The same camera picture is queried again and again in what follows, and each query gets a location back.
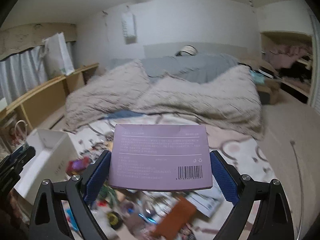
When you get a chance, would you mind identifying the brown leather pouch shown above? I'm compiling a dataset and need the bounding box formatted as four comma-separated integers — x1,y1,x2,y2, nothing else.
150,197,197,239

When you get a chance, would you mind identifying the black round tin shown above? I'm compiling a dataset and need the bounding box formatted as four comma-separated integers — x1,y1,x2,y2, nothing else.
107,212,123,230

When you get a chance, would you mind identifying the red cigarette box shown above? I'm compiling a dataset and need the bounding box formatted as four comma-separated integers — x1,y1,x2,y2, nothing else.
66,157,91,176

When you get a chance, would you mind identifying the cartoon print bedsheet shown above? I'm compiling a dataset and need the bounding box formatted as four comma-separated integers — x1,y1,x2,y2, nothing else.
52,124,294,239

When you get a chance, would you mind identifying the grey curtain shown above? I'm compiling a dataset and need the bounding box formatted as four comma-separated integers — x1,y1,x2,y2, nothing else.
1,42,73,104

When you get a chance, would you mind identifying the beige textured blanket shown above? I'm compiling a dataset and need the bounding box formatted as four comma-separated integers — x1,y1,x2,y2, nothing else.
65,60,264,140

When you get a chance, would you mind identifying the hanging white sweet bag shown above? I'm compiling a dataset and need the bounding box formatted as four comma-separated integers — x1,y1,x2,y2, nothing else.
121,5,137,40

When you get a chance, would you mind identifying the white shoe box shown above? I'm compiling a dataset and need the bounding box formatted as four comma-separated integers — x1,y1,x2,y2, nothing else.
15,128,78,204

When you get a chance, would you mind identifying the grey duvet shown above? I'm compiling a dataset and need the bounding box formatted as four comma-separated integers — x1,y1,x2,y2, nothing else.
109,52,241,84

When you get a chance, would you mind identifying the white tote bag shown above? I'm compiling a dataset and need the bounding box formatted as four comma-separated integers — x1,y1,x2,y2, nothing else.
42,33,74,79

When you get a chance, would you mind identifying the pile of clothes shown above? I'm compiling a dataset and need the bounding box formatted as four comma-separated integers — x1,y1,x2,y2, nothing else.
264,43,313,93

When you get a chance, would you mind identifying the white headband hat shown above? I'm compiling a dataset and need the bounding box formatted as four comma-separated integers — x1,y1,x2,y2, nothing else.
175,45,198,56

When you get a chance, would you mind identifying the wooden shelf unit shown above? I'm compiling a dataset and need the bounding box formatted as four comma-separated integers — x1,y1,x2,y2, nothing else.
1,63,99,131

